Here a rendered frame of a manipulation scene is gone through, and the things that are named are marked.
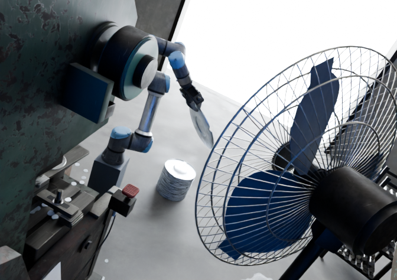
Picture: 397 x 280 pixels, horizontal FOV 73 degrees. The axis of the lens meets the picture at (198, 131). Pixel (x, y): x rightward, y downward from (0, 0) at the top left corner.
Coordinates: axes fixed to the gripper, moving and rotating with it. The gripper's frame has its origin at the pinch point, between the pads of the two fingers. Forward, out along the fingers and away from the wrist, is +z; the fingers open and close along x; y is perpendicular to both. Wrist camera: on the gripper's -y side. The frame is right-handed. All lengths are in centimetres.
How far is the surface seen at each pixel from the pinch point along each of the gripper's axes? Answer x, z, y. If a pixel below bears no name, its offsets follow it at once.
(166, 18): -126, 130, 389
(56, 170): 67, -30, -15
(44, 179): 70, -34, -19
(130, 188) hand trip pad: 49, -10, -27
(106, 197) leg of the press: 61, -5, -19
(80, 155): 60, -23, -6
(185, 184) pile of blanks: 28, 90, 27
